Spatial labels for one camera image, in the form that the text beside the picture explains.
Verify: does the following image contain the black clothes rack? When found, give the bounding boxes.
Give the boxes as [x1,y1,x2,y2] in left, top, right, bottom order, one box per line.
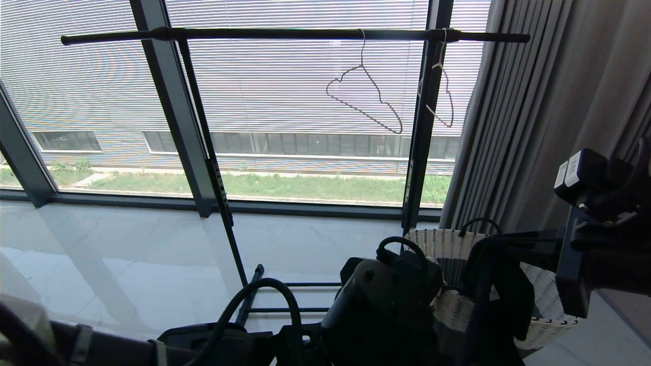
[61,28,530,327]

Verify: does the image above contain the white laundry basket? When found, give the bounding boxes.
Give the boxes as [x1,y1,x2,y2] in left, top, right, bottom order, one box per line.
[404,218,580,351]

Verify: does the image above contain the window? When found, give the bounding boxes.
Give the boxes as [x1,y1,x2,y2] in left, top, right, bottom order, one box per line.
[0,0,491,223]

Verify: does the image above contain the black garment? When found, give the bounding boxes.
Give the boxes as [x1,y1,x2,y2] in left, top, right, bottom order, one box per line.
[462,236,536,366]

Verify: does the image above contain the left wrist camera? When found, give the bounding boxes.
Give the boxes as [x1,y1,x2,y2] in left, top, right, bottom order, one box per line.
[389,249,445,311]

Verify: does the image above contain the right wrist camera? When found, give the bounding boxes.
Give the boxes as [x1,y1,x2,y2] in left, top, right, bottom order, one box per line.
[553,147,644,239]

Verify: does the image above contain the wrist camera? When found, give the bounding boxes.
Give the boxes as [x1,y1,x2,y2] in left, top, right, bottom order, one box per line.
[389,249,445,311]
[553,147,644,239]

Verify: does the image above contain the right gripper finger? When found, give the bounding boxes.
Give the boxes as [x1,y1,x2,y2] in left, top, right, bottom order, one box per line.
[509,229,566,272]

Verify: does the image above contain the grey curtain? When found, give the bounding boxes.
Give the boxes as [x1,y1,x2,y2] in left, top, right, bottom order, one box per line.
[440,0,651,239]

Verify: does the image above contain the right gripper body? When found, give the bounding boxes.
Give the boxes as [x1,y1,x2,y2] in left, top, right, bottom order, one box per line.
[556,206,651,319]

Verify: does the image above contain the pink clothes hanger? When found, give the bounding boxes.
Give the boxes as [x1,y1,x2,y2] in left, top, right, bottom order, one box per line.
[418,29,455,129]
[326,29,404,135]

